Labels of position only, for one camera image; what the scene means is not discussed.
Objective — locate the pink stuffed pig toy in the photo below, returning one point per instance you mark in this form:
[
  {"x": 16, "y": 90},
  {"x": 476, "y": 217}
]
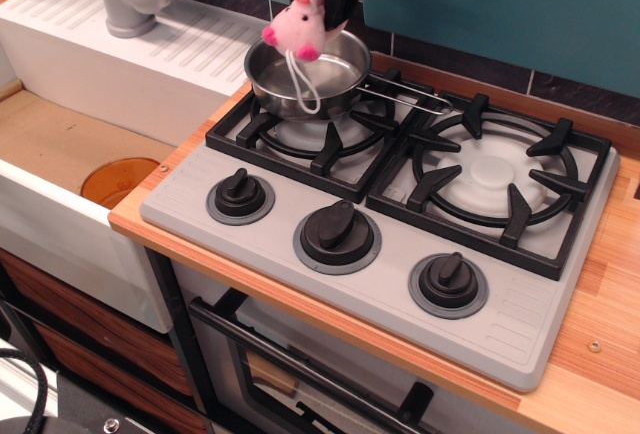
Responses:
[{"x": 298, "y": 33}]

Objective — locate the stainless steel pan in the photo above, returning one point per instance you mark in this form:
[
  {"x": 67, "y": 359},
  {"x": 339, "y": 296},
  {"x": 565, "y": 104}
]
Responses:
[{"x": 329, "y": 86}]

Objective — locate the black left burner grate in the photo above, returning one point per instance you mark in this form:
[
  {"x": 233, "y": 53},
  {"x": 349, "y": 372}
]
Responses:
[{"x": 342, "y": 156}]

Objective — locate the black burner grate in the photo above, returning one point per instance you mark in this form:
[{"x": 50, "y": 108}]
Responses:
[
  {"x": 342, "y": 156},
  {"x": 520, "y": 190}
]

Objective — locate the black left stove knob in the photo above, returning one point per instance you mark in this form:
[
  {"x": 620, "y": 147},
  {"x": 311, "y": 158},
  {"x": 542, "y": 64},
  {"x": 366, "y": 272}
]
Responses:
[{"x": 240, "y": 199}]

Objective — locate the black stove knob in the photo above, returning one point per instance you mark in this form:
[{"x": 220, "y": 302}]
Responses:
[
  {"x": 240, "y": 199},
  {"x": 337, "y": 240},
  {"x": 448, "y": 286}
]

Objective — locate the black middle stove knob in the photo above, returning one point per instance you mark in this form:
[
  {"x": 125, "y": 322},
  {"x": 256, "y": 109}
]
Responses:
[{"x": 337, "y": 240}]

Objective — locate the grey toy stove top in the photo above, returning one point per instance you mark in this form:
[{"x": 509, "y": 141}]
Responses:
[{"x": 509, "y": 339}]

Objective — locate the black right burner grate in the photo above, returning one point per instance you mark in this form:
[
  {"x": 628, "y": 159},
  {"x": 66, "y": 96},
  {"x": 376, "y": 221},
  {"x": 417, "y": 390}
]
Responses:
[{"x": 520, "y": 190}]

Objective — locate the white toy sink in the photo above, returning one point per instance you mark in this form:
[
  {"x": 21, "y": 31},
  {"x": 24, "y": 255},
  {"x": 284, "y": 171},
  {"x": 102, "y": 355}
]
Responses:
[{"x": 74, "y": 98}]

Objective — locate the orange sink drain plate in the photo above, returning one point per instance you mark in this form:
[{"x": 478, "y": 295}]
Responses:
[{"x": 112, "y": 182}]

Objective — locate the black right stove knob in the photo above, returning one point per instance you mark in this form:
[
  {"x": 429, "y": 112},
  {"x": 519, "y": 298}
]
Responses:
[{"x": 448, "y": 286}]

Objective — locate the toy oven door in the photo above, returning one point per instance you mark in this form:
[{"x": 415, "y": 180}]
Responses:
[{"x": 285, "y": 376}]

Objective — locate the wooden drawer cabinet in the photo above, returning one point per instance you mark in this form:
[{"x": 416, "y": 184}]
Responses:
[{"x": 107, "y": 352}]

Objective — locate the black oven door handle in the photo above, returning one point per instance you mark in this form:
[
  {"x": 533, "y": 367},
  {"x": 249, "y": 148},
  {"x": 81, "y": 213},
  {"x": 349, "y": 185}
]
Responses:
[{"x": 222, "y": 317}]

